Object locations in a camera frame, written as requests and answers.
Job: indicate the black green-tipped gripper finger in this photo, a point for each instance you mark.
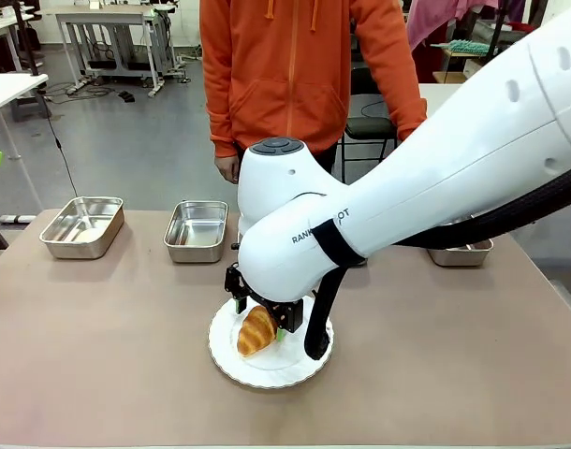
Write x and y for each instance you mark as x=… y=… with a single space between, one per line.
x=290 y=318
x=236 y=285

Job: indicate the golden croissant bread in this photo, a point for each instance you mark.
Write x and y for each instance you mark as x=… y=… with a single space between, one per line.
x=255 y=332

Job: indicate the orange-sleeved right forearm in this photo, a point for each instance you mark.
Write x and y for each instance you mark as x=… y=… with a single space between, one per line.
x=222 y=128

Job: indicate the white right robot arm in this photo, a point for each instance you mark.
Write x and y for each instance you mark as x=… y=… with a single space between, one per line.
x=454 y=163

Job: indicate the orange-sleeved left forearm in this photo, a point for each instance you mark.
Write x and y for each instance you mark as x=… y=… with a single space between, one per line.
x=405 y=107

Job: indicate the large steel rectangular container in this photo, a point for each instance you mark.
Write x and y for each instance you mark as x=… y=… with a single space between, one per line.
x=82 y=229

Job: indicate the person's right hand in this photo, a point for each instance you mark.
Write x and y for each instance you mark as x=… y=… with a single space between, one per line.
x=227 y=168

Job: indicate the white scalloped plate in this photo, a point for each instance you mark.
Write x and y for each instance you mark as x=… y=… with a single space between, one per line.
x=267 y=372

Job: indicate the black chair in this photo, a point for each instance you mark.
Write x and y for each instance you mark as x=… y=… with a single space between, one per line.
x=367 y=127

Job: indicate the orange zip hoodie torso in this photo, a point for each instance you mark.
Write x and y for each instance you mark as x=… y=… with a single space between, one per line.
x=285 y=75

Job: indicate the black foot pedal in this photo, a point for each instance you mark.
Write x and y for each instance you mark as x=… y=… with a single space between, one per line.
x=127 y=97

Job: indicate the grey power strip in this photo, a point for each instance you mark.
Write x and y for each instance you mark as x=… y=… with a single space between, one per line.
x=16 y=218

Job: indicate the large white side table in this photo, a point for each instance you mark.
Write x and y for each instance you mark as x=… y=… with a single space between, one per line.
x=440 y=96

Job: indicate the small white side table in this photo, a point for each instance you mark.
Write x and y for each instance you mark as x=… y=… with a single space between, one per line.
x=9 y=89

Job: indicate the black clamp pole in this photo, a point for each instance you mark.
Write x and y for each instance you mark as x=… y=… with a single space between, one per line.
x=497 y=23
x=27 y=42

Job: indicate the teal duster brush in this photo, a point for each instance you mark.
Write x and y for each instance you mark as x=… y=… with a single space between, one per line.
x=463 y=47

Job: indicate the pink hanging cloth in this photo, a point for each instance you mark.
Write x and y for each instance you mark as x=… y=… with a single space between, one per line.
x=428 y=23

